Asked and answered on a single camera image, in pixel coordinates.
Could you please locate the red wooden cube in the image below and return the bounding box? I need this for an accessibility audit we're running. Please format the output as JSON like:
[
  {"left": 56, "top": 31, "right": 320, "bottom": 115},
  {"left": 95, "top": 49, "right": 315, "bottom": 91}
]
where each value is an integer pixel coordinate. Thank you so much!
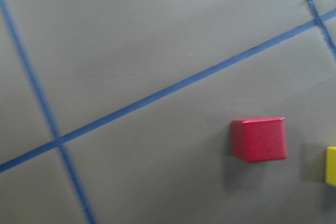
[{"left": 230, "top": 117, "right": 288, "bottom": 163}]

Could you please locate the yellow wooden cube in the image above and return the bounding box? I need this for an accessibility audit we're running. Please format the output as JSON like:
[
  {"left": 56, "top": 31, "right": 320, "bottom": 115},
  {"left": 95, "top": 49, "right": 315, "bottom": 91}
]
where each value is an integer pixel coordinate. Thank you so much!
[{"left": 324, "top": 146, "right": 336, "bottom": 187}]

